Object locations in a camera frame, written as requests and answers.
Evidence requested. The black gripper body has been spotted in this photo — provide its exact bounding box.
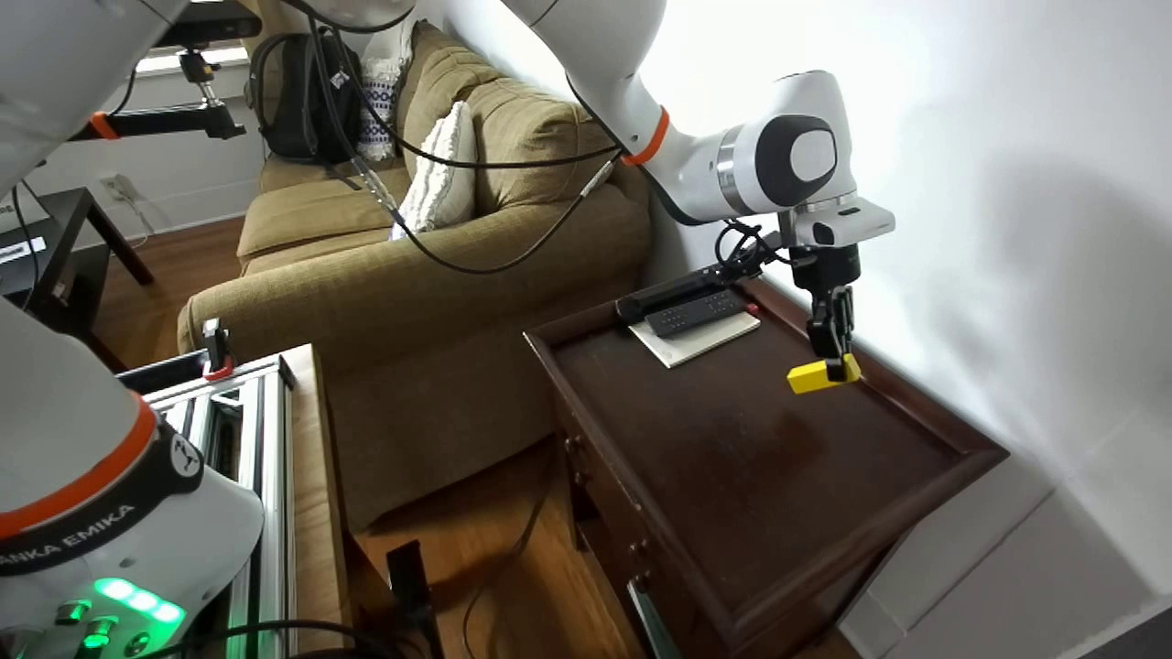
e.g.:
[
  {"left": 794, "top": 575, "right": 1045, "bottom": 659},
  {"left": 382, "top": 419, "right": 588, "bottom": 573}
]
[{"left": 788, "top": 240, "right": 863, "bottom": 299}]

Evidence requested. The yellow rectangular block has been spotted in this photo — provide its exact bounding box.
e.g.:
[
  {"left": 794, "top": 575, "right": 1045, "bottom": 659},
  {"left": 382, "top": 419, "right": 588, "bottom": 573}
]
[{"left": 783, "top": 351, "right": 868, "bottom": 399}]

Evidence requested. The white paper notepad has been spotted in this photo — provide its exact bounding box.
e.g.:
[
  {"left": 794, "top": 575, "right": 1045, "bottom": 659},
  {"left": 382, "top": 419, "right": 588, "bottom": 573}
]
[{"left": 625, "top": 303, "right": 764, "bottom": 369}]

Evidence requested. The long slim black remote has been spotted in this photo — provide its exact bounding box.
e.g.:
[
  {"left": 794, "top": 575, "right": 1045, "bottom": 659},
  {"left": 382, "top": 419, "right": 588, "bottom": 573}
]
[{"left": 612, "top": 274, "right": 724, "bottom": 325}]

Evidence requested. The dark wooden side table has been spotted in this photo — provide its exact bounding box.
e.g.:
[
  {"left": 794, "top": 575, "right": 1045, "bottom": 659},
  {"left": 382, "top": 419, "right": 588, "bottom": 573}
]
[{"left": 522, "top": 257, "right": 1009, "bottom": 659}]

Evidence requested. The olive brown fabric sofa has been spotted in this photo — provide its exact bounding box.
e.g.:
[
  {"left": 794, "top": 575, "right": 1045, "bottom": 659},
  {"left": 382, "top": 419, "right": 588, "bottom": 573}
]
[{"left": 175, "top": 20, "right": 654, "bottom": 532}]

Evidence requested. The book in table shelf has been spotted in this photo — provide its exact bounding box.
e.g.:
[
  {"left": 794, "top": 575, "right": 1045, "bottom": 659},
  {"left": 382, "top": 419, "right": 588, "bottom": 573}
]
[{"left": 621, "top": 579, "right": 680, "bottom": 659}]

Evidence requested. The white throw pillow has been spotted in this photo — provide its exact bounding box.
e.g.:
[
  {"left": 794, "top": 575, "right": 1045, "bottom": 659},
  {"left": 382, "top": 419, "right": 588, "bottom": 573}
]
[{"left": 388, "top": 98, "right": 481, "bottom": 243}]

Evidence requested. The white patterned cushion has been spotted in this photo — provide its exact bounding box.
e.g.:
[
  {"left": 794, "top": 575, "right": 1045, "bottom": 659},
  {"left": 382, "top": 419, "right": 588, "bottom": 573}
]
[{"left": 359, "top": 52, "right": 410, "bottom": 164}]

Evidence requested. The wooden board under stand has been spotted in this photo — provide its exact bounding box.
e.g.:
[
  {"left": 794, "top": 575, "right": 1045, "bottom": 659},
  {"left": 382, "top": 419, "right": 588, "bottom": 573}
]
[{"left": 280, "top": 343, "right": 359, "bottom": 659}]

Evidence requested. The black backpack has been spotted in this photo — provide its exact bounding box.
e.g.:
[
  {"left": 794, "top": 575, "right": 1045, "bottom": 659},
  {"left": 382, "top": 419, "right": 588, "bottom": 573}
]
[{"left": 250, "top": 28, "right": 367, "bottom": 168}]

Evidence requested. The black red clamp knob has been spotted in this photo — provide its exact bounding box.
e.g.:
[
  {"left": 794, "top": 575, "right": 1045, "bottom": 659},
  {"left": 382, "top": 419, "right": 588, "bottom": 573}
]
[{"left": 197, "top": 314, "right": 236, "bottom": 384}]

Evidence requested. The small black side table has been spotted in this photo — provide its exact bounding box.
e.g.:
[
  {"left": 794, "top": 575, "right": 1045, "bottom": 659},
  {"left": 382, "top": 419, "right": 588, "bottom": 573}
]
[{"left": 0, "top": 185, "right": 158, "bottom": 342}]

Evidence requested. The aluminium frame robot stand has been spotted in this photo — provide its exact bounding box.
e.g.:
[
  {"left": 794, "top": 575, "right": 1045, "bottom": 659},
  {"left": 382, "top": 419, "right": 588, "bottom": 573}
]
[{"left": 117, "top": 343, "right": 305, "bottom": 659}]

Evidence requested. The black floor cable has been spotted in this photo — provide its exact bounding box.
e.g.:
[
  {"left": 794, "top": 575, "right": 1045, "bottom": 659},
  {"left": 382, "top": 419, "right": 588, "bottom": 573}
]
[{"left": 140, "top": 615, "right": 371, "bottom": 659}]

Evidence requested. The black stereo camera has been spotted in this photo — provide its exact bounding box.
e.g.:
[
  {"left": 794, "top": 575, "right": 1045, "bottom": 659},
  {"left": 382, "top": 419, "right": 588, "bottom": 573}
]
[{"left": 158, "top": 0, "right": 263, "bottom": 44}]

